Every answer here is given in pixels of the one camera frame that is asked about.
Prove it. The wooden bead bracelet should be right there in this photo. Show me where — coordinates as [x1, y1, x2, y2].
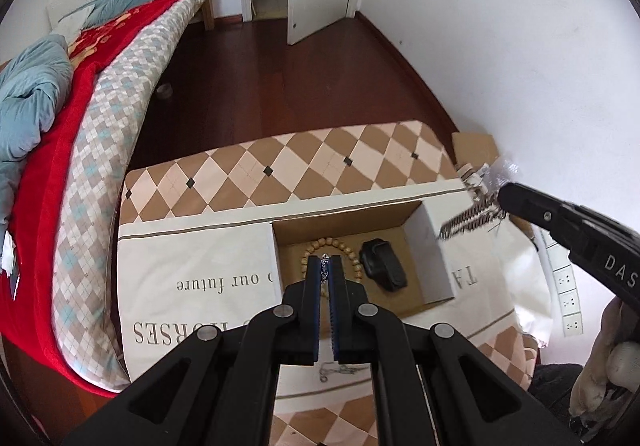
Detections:
[300, 237, 362, 300]

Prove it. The dark cloth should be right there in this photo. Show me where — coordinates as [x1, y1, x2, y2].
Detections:
[527, 363, 586, 420]

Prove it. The white power strip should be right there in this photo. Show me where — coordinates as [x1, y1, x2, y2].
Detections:
[542, 230, 586, 340]

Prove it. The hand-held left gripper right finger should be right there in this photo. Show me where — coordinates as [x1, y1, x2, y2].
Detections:
[330, 256, 583, 446]

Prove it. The cardboard piece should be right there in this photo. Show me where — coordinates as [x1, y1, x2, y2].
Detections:
[451, 131, 501, 173]

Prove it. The checkered bed mattress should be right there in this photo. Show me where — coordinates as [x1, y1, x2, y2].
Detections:
[50, 0, 212, 393]

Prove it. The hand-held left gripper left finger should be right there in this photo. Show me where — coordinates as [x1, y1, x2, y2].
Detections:
[62, 256, 321, 446]

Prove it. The cardboard box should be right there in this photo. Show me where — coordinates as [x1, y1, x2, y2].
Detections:
[271, 199, 459, 320]

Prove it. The person's right hand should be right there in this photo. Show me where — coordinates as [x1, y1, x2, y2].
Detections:
[569, 296, 640, 429]

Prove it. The black car key fob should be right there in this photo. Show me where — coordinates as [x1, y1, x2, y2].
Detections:
[360, 238, 409, 292]

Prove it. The clear plastic bag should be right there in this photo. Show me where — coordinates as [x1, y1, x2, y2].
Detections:
[482, 153, 521, 190]

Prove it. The red blanket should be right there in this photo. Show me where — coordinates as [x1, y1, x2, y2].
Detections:
[7, 0, 201, 400]

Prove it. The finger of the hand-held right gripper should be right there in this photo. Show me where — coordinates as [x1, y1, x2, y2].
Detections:
[499, 181, 603, 257]

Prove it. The silver bracelet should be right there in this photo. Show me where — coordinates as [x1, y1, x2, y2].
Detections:
[438, 186, 509, 242]

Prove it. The silver pendant necklace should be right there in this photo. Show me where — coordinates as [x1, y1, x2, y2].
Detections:
[317, 252, 372, 385]

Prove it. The bed with red blanket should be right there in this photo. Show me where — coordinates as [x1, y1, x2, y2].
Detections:
[0, 0, 217, 427]

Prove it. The blue quilt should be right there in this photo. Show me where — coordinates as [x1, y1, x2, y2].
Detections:
[0, 0, 207, 238]

